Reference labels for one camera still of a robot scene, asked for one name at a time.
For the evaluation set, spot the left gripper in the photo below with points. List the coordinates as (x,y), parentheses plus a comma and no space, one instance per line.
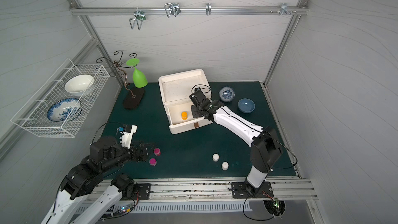
(138,151)

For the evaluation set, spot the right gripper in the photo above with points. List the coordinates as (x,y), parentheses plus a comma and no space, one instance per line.
(197,109)

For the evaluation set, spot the orange paint can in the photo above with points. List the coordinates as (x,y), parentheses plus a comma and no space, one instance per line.
(184,115)

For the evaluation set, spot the white three-drawer cabinet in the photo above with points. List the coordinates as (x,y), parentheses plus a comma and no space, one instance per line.
(175,90)

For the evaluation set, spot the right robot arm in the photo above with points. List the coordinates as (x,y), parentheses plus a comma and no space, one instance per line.
(265,150)

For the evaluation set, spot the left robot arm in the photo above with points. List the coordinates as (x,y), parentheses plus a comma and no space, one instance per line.
(119,199)

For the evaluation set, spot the pink paint can far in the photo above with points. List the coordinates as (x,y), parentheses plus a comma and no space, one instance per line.
(157,151)

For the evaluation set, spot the pink paint can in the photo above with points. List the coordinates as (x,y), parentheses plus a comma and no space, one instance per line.
(157,151)
(152,162)

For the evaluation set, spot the pink paint can near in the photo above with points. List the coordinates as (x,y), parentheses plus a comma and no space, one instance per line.
(152,162)

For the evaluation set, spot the white paint can left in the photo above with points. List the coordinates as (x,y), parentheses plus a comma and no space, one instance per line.
(215,157)

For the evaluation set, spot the white paint can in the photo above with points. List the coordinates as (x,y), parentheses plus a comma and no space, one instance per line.
(225,166)
(215,157)

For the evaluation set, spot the white paint can right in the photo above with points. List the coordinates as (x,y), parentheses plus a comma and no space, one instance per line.
(225,166)

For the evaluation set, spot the small blue patterned bowl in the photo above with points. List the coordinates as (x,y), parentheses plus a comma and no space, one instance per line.
(226,94)

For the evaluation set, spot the plain blue bowl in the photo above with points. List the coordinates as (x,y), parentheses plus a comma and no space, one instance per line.
(246,106)

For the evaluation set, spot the dark metal glass rack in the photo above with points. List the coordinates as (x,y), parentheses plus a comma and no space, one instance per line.
(134,95)

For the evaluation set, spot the white vent grille strip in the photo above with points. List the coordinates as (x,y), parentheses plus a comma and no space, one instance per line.
(193,207)

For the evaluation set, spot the green upturned wine glass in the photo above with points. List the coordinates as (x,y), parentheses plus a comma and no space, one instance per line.
(139,78)

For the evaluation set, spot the blue patterned plate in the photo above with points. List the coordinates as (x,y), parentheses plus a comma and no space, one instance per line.
(66,108)

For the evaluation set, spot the white bowl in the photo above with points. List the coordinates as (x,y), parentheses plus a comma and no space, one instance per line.
(79,84)

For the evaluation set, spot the small metal hook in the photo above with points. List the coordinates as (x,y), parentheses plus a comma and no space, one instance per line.
(208,9)

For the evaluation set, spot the metal hook with green tag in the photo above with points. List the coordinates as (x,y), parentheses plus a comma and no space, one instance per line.
(137,20)

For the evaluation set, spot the right end metal hook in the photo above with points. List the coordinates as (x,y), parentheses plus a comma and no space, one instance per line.
(284,10)

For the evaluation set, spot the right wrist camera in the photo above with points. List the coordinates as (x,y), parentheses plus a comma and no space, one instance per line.
(197,95)

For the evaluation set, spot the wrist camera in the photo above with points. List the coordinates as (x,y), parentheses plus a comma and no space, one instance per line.
(197,95)
(127,132)

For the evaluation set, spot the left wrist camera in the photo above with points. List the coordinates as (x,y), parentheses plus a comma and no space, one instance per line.
(127,132)

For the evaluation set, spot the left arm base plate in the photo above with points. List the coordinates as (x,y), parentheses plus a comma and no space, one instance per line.
(141,191)

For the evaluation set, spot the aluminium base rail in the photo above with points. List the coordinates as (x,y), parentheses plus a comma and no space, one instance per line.
(218,189)

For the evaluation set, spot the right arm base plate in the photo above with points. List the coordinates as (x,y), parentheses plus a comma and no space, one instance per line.
(243,190)

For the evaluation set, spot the white wire basket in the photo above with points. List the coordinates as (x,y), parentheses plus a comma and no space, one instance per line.
(32,116)

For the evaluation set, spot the double wire hook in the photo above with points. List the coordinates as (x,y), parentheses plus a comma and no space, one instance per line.
(172,9)

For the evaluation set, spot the aluminium top rail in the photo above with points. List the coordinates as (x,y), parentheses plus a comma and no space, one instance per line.
(185,11)

